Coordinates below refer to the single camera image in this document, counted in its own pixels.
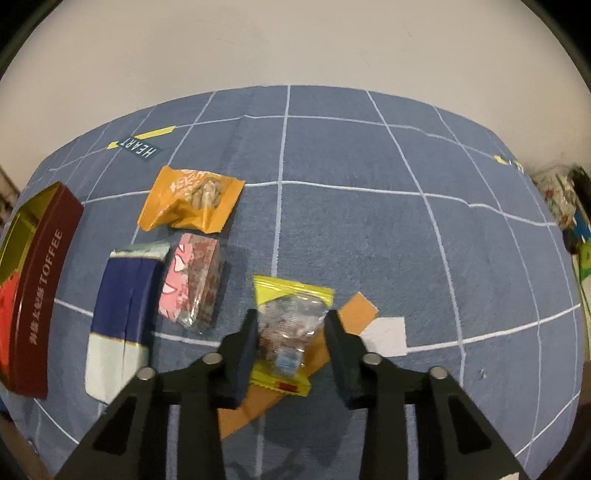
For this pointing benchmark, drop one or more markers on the gold tin box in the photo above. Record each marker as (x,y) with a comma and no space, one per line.
(44,286)

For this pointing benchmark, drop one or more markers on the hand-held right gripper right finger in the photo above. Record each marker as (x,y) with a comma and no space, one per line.
(337,360)

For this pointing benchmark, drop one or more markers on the orange nut snack packet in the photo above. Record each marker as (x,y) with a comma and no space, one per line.
(171,203)

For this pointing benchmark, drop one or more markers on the pink printed snack packet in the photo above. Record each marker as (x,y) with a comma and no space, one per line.
(189,277)

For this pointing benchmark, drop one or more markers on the blue checked tablecloth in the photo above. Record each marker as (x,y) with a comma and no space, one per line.
(369,230)

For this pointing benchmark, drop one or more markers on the green box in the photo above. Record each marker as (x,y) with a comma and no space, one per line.
(585,258)

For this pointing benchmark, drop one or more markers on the navy and white snack packet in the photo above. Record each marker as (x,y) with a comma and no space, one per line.
(122,300)

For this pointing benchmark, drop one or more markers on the floral printed bag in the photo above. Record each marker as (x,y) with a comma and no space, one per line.
(558,194)

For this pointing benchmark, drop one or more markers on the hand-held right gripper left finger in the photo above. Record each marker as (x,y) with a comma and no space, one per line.
(247,360)

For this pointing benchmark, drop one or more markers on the yellow clear-window snack packet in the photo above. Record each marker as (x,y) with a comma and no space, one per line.
(286,295)

